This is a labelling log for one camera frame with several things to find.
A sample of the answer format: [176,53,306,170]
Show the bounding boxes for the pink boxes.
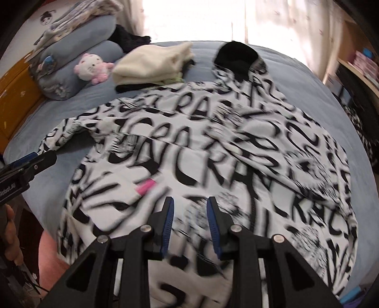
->
[354,49,379,79]

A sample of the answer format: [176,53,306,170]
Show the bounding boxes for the blue object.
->
[340,288,366,307]

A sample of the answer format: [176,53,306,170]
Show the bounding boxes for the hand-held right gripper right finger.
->
[206,196,341,308]

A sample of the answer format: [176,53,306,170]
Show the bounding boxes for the black white patterned cloth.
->
[333,92,377,161]

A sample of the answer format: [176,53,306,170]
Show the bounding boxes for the wooden shelf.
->
[321,18,379,100]

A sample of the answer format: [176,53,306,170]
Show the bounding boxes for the person's left hand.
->
[0,204,24,267]

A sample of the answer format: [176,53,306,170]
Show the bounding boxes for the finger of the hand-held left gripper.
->
[28,150,57,179]
[6,152,39,172]

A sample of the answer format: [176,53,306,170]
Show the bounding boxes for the patterned folded blanket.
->
[35,0,117,50]

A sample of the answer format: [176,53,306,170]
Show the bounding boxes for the cream folded garment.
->
[112,41,196,86]

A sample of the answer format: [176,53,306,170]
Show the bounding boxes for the black fuzzy cloth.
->
[111,24,152,54]

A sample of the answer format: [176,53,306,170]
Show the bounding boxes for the blue grey bed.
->
[3,40,379,308]

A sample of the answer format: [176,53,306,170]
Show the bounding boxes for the white sheer curtain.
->
[130,0,347,78]

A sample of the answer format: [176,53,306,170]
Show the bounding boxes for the white black printed hooded jacket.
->
[37,41,360,308]

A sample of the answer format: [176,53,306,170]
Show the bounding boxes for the pink white plush toy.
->
[74,53,115,85]

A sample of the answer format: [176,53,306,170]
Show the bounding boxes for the blue grey pillow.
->
[40,13,119,60]
[38,40,124,101]

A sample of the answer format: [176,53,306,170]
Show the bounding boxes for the cartoon wall sticker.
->
[40,10,57,27]

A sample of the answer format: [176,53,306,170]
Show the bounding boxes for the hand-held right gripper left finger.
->
[38,197,175,308]

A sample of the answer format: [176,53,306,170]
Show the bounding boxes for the wooden headboard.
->
[0,50,45,140]

